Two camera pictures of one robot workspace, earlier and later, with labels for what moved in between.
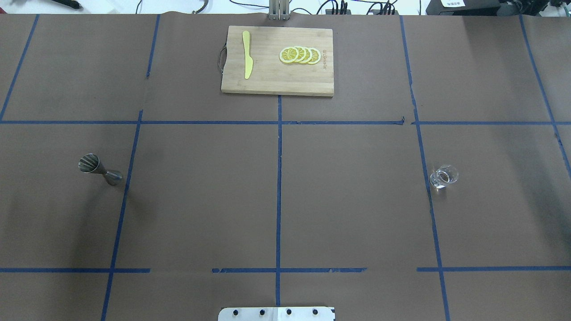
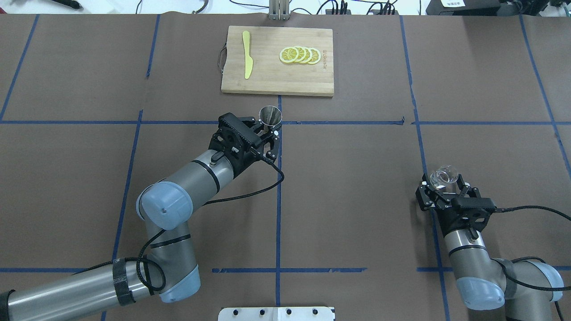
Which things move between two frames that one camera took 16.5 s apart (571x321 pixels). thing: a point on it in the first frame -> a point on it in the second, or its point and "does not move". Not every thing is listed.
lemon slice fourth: [316, 55] does not move
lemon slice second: [302, 54] does not move
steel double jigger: [90, 162] -> [270, 115]
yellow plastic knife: [249, 63] does not move
